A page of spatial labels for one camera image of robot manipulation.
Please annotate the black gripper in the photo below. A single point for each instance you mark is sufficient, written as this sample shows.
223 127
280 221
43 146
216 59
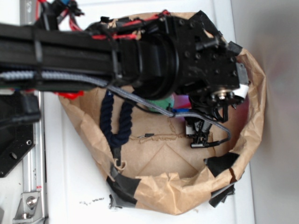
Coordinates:
198 62

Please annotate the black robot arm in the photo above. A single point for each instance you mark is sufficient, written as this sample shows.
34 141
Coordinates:
159 56

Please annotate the green dimpled ball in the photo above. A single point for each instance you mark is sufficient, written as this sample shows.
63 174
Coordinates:
166 103

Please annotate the brown paper bag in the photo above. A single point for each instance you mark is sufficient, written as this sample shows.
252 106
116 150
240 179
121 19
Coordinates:
166 161

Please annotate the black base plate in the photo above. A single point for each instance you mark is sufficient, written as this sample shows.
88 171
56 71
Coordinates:
18 114

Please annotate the aluminium rail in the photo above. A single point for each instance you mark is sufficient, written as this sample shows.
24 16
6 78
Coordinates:
33 206

